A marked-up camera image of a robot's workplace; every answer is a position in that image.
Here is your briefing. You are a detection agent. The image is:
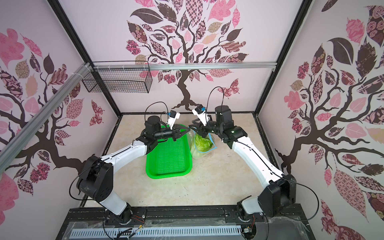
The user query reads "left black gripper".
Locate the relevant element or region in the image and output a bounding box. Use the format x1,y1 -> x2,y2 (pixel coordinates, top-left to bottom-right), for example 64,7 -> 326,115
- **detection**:
154,123 -> 190,141

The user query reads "napa cabbage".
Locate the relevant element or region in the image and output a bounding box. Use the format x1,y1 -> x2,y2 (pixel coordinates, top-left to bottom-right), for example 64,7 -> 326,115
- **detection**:
190,133 -> 214,160

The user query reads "clear zip top bag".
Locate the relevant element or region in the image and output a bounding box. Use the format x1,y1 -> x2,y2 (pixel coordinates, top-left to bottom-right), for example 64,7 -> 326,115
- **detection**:
186,128 -> 218,160

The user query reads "green plastic basket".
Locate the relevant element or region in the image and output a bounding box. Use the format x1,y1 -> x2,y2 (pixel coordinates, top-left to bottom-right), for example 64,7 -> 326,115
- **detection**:
146,134 -> 193,179

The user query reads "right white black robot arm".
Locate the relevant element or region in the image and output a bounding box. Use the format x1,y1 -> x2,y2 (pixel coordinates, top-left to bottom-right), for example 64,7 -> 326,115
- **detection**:
189,105 -> 297,220

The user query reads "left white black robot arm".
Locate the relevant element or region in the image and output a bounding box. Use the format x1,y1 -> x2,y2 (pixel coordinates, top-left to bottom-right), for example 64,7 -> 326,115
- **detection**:
76,116 -> 191,225

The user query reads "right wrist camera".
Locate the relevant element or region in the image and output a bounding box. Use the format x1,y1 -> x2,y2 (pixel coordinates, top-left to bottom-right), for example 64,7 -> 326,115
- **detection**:
192,104 -> 211,126

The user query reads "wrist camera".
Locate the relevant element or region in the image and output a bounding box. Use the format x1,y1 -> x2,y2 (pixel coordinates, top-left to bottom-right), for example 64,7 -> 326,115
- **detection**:
167,110 -> 181,130
192,104 -> 211,126

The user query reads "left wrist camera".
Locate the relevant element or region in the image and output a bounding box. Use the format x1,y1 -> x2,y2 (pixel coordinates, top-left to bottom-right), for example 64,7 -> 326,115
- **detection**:
167,110 -> 181,130

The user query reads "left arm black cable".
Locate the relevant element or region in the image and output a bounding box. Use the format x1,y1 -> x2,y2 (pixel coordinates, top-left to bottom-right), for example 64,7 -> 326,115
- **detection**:
143,101 -> 169,124

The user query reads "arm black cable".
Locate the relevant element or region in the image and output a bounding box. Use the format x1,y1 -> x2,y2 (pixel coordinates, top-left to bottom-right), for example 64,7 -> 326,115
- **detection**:
205,86 -> 320,223
143,101 -> 169,124

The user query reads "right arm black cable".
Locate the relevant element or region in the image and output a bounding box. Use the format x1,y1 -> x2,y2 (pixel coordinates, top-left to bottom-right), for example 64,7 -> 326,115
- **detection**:
205,86 -> 320,223

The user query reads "aluminium rail back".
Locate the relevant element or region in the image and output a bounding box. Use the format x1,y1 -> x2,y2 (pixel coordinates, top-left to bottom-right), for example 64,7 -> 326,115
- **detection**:
93,62 -> 277,71

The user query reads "aluminium rail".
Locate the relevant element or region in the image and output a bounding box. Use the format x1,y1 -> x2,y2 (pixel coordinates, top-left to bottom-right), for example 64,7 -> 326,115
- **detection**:
1,63 -> 91,173
93,62 -> 277,71

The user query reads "black wire wall basket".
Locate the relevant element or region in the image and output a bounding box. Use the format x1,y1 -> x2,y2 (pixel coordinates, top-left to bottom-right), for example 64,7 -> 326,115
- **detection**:
82,60 -> 153,94

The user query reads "white slotted cable duct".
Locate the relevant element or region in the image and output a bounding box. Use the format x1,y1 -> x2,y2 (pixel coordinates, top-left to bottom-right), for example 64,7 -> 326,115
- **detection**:
67,226 -> 243,240

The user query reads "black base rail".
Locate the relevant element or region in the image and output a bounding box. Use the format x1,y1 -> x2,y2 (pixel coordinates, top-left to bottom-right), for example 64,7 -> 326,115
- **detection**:
56,204 -> 315,240

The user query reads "aluminium rail left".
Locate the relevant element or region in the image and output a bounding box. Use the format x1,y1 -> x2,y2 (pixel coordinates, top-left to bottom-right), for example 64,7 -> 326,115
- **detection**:
1,63 -> 91,173

